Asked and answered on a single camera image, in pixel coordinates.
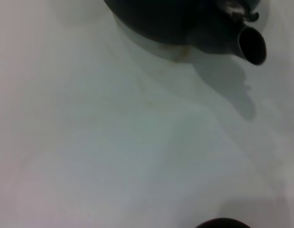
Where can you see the dark cast iron teapot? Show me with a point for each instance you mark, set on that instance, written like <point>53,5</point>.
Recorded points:
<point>165,21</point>

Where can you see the small dark teacup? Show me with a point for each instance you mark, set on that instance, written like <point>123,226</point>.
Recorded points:
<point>224,224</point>

